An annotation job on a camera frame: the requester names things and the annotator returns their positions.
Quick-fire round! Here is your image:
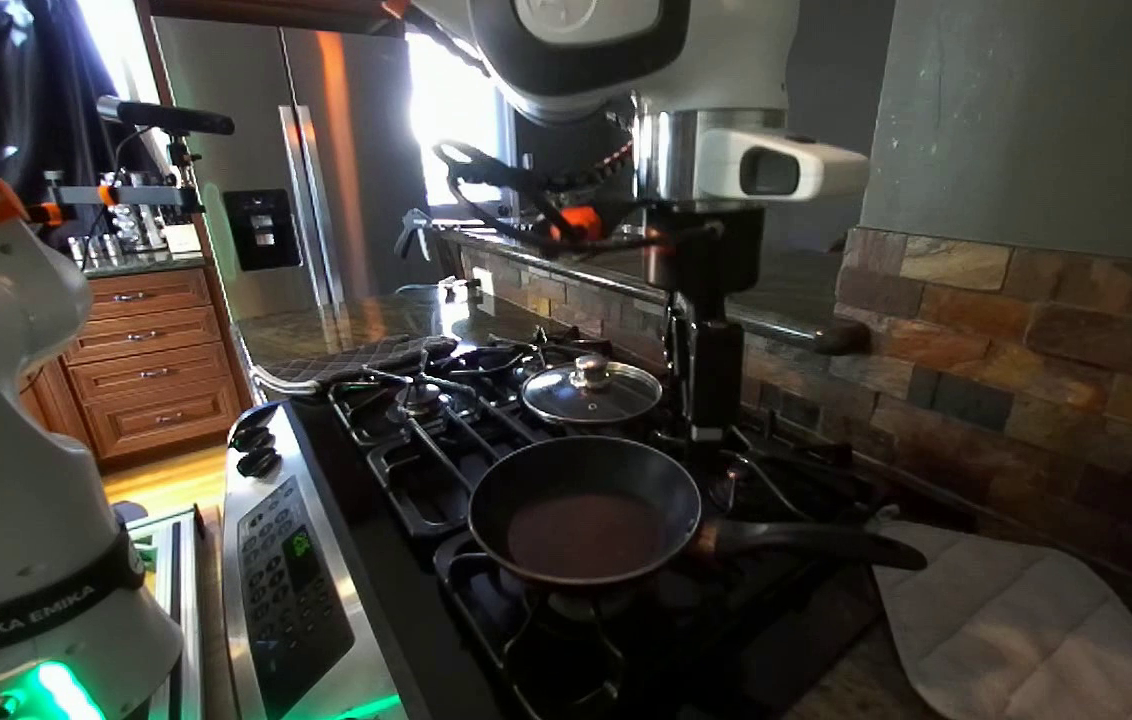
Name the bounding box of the white quilted pot holder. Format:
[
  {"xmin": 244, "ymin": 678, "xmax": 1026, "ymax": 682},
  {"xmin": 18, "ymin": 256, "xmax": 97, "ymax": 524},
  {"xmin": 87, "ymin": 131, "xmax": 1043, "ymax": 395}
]
[{"xmin": 864, "ymin": 513, "xmax": 1132, "ymax": 720}]

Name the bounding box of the stainless steel refrigerator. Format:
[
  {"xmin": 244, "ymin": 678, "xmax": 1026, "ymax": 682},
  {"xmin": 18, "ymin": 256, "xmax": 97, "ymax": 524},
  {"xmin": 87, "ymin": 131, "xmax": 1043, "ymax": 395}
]
[{"xmin": 142, "ymin": 10, "xmax": 439, "ymax": 337}]

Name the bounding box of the black stove knob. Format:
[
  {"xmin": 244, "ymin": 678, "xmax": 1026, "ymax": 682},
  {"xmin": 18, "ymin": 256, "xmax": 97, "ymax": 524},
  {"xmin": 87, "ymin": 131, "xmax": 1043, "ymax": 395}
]
[
  {"xmin": 224, "ymin": 395, "xmax": 283, "ymax": 453},
  {"xmin": 231, "ymin": 441, "xmax": 283, "ymax": 482}
]

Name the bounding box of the black frying pan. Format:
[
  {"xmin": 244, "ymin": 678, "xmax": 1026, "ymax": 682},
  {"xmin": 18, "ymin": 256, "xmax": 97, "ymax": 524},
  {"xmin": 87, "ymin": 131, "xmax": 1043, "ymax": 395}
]
[{"xmin": 463, "ymin": 431, "xmax": 933, "ymax": 592}]

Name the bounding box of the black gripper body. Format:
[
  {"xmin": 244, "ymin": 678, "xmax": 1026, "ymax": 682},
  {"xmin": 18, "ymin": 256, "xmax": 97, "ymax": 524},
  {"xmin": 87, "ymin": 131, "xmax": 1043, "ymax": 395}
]
[{"xmin": 647, "ymin": 197, "xmax": 767, "ymax": 332}]

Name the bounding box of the bright window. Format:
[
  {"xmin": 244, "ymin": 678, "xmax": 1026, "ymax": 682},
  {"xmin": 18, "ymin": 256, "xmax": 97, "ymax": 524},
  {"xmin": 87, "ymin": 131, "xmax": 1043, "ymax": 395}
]
[{"xmin": 398, "ymin": 33, "xmax": 514, "ymax": 215}]

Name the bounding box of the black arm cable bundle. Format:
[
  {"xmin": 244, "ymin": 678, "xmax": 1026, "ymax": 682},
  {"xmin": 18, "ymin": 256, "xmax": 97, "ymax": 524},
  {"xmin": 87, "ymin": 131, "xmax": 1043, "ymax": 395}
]
[{"xmin": 430, "ymin": 136, "xmax": 677, "ymax": 258}]

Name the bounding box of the black bar camera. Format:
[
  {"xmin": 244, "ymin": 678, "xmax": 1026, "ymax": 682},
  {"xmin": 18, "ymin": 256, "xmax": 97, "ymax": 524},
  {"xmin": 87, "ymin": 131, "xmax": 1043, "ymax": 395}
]
[{"xmin": 97, "ymin": 91, "xmax": 240, "ymax": 139}]

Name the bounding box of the camera mount with orange clamp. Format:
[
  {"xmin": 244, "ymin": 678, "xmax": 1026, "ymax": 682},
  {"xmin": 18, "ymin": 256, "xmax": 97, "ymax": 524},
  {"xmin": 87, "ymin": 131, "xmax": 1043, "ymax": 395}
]
[{"xmin": 37, "ymin": 169, "xmax": 199, "ymax": 225}]

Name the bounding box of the black fridge dispenser panel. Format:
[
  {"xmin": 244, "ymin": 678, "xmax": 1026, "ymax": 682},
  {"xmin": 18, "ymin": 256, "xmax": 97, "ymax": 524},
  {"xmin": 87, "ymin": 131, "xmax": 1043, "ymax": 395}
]
[{"xmin": 219, "ymin": 189, "xmax": 304, "ymax": 276}]

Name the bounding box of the black gas stove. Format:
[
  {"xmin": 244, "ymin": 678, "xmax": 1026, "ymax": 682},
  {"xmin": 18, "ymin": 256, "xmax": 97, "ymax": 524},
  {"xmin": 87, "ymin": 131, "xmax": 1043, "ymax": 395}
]
[{"xmin": 214, "ymin": 325, "xmax": 888, "ymax": 720}]

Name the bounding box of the power outlet plate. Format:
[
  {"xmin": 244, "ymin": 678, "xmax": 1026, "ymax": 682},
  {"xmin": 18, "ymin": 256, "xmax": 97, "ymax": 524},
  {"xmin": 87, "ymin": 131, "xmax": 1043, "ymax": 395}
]
[{"xmin": 461, "ymin": 262, "xmax": 499, "ymax": 320}]

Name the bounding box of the glass lid with metal knob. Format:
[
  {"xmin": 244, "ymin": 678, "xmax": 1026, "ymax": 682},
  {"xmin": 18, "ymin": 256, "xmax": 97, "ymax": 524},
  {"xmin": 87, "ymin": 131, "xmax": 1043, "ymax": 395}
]
[{"xmin": 514, "ymin": 349, "xmax": 666, "ymax": 431}]

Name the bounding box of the wooden drawer cabinet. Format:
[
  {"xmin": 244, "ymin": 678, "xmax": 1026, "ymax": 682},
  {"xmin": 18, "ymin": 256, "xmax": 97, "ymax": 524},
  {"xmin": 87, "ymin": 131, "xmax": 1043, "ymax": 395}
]
[{"xmin": 18, "ymin": 258, "xmax": 256, "ymax": 472}]

